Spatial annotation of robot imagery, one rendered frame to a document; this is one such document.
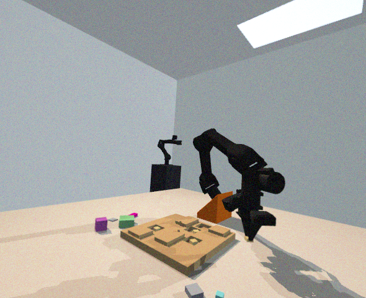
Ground teal block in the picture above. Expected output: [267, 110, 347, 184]
[215, 291, 225, 298]

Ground green block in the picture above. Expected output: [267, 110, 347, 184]
[118, 215, 134, 228]

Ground purple cube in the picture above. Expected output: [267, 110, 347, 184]
[94, 217, 107, 232]

